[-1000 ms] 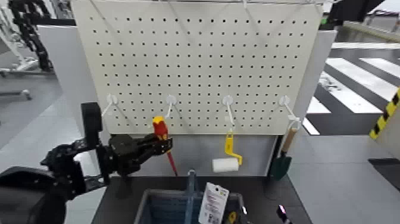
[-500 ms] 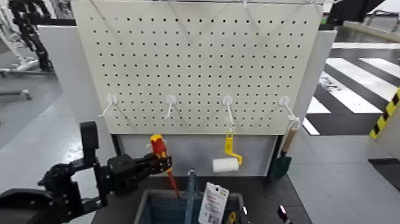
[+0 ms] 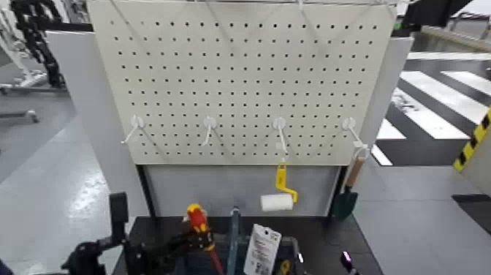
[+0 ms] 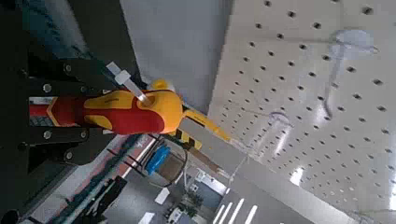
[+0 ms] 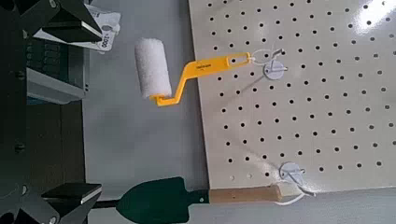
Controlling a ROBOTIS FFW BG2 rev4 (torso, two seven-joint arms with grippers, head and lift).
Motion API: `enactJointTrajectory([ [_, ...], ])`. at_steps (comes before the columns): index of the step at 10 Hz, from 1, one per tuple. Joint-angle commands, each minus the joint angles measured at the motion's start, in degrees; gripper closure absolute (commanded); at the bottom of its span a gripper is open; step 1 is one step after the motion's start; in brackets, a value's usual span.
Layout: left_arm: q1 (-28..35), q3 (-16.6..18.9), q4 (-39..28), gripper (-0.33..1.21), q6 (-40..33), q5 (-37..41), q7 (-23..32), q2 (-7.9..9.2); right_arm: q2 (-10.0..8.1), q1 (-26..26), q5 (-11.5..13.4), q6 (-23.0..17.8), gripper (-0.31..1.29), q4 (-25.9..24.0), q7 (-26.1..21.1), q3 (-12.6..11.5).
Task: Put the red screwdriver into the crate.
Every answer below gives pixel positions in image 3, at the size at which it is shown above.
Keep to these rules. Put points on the beige perforated pegboard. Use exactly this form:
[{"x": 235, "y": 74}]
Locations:
[{"x": 245, "y": 77}]

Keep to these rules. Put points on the black overhead machine housing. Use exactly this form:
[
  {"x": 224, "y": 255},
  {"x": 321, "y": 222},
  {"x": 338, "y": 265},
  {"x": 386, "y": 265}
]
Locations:
[{"x": 429, "y": 13}]

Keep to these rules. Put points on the black table frame post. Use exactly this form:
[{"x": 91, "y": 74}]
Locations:
[
  {"x": 337, "y": 184},
  {"x": 147, "y": 192}
]

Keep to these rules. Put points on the white metal frame stand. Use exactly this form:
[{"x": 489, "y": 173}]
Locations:
[{"x": 23, "y": 78}]

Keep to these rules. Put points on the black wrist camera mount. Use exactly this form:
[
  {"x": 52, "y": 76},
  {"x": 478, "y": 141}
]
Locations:
[{"x": 119, "y": 215}]

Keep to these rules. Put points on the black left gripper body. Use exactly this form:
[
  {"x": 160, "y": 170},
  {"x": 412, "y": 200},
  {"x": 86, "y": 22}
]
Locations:
[{"x": 153, "y": 257}]

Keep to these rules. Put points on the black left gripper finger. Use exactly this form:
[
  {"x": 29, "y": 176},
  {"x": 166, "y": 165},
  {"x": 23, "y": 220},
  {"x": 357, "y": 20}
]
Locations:
[{"x": 184, "y": 242}]

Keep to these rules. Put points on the white partition panel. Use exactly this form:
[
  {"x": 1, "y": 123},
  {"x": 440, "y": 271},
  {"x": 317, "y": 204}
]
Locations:
[{"x": 84, "y": 100}]

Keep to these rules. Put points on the yellow black tool in packaging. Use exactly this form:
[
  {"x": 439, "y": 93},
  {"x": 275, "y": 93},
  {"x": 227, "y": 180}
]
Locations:
[{"x": 284, "y": 267}]

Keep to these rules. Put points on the red yellow screwdriver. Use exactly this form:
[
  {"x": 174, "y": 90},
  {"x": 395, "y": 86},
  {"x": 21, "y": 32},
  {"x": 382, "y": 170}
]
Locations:
[{"x": 197, "y": 220}]

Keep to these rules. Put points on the white printed package card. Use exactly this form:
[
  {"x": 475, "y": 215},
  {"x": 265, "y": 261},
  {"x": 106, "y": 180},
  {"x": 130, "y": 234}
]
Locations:
[{"x": 262, "y": 249}]

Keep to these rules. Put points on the yellow black striped barrier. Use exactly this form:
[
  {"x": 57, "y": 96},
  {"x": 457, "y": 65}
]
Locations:
[{"x": 473, "y": 142}]

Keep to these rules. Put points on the grey caster leg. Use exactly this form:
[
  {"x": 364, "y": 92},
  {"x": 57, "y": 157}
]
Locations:
[{"x": 27, "y": 115}]

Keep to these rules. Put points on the white pegboard hook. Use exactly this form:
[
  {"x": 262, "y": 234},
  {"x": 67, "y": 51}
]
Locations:
[
  {"x": 349, "y": 123},
  {"x": 209, "y": 123},
  {"x": 279, "y": 123},
  {"x": 135, "y": 123}
]

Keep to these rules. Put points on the blue trousers leg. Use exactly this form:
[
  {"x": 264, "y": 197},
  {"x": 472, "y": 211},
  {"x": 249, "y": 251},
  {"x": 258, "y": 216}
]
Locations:
[{"x": 4, "y": 269}]

